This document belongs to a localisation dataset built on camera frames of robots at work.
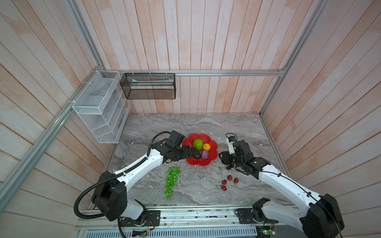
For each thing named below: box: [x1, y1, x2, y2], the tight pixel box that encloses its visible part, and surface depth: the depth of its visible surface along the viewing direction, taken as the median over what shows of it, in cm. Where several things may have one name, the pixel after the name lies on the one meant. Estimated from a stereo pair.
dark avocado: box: [190, 147, 202, 160], surface depth 95 cm
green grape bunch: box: [165, 167, 182, 199], surface depth 84 cm
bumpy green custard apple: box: [192, 138, 204, 151], surface depth 97 cm
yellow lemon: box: [202, 143, 211, 151], surface depth 97 cm
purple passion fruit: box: [201, 149, 210, 160], surface depth 94 cm
